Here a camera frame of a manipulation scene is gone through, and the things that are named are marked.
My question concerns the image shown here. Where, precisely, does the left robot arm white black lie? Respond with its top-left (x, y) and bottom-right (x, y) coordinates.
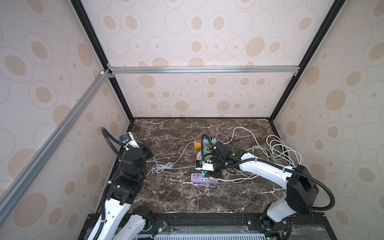
top-left (88, 128), bottom-right (154, 240)

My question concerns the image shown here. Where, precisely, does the white power cord bundle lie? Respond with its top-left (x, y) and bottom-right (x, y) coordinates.
top-left (215, 125), bottom-right (302, 184)

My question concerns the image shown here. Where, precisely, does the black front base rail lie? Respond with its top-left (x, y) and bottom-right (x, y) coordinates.
top-left (78, 212), bottom-right (337, 240)

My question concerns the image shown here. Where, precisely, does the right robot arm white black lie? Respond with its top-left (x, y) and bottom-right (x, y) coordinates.
top-left (196, 142), bottom-right (336, 225)

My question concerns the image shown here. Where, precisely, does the left aluminium rail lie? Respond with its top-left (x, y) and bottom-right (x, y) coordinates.
top-left (1, 69), bottom-right (111, 225)

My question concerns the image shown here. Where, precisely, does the green cable bundle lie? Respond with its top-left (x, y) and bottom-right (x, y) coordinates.
top-left (251, 144), bottom-right (277, 163)

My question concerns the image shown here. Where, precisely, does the white usb cable coil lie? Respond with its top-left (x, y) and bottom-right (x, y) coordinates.
top-left (146, 140), bottom-right (196, 175)

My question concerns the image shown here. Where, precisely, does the purple power strip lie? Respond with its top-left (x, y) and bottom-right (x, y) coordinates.
top-left (191, 173), bottom-right (219, 185)

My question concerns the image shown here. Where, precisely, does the aluminium rail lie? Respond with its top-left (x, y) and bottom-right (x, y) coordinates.
top-left (110, 66), bottom-right (300, 74)
top-left (1, 69), bottom-right (111, 225)

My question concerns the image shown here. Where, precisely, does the back aluminium rail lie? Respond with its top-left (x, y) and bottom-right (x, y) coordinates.
top-left (110, 66), bottom-right (300, 74)

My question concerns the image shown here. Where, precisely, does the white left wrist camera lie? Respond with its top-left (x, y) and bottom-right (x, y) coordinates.
top-left (120, 132), bottom-right (139, 150)

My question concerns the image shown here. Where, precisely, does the orange power strip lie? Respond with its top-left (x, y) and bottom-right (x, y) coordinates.
top-left (194, 140), bottom-right (202, 149)

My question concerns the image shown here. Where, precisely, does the round pink power strip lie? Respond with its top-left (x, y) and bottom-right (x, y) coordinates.
top-left (196, 152), bottom-right (203, 165)

